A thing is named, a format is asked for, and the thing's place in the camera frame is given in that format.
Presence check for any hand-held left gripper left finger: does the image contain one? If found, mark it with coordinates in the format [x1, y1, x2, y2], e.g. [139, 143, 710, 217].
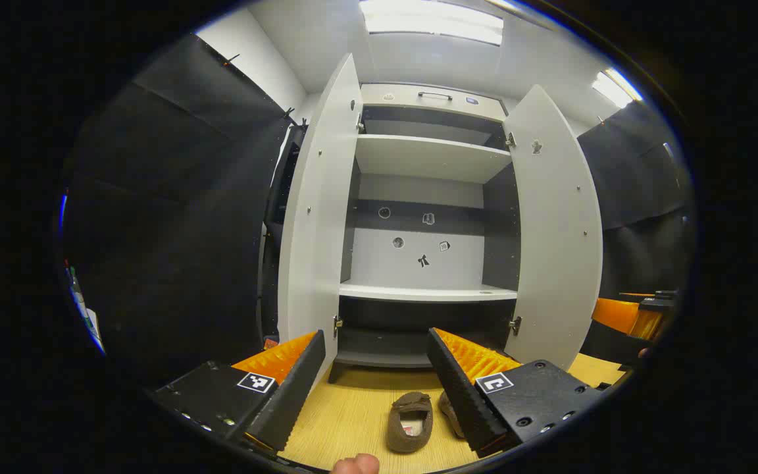
[145, 329, 327, 455]

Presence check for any white shoe cabinet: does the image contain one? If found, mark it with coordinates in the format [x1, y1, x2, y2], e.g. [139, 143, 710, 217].
[328, 82, 524, 386]

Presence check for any black backdrop cloth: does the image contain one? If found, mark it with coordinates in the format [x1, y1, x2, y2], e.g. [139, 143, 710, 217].
[60, 33, 694, 389]

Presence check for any large ceiling light panel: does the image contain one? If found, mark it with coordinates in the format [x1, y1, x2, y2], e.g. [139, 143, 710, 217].
[359, 0, 505, 45]

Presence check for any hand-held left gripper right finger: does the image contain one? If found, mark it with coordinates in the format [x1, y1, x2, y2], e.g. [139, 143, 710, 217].
[426, 327, 609, 460]

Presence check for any white cabinet drawer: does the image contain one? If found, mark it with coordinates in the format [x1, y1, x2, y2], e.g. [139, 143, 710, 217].
[361, 84, 508, 122]

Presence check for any brown fuzzy shoe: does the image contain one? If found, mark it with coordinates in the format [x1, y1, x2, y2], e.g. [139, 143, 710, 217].
[387, 392, 434, 454]
[438, 392, 467, 439]

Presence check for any small ceiling light panel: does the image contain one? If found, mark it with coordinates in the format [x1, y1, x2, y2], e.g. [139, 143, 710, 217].
[592, 68, 644, 109]

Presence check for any white shoe cabinet door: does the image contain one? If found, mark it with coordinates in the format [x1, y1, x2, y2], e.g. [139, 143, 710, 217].
[278, 53, 365, 369]
[503, 84, 604, 371]

